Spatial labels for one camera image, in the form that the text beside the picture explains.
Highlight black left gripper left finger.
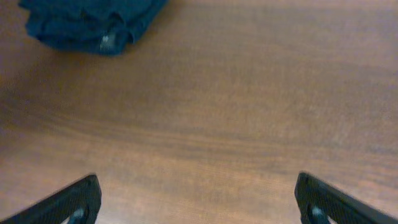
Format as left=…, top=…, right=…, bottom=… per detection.
left=1, top=174, right=101, bottom=224

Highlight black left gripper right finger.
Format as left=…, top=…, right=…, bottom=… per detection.
left=294, top=172, right=397, bottom=224

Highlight navy blue shorts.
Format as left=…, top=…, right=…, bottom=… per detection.
left=19, top=0, right=167, bottom=55

